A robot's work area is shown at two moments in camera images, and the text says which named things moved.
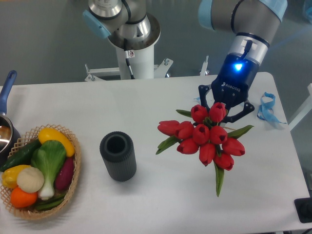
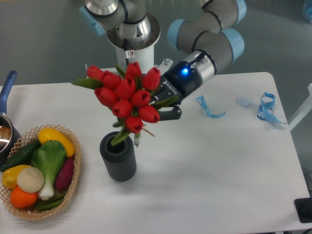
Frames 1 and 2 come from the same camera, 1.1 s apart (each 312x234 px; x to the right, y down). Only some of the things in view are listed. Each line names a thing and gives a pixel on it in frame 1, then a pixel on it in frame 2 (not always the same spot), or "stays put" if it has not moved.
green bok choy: (49, 156) stays put
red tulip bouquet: (204, 133) -> (129, 95)
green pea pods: (51, 203) stays put
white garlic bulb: (30, 180) stays put
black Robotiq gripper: (231, 87) -> (182, 79)
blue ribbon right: (265, 110) stays put
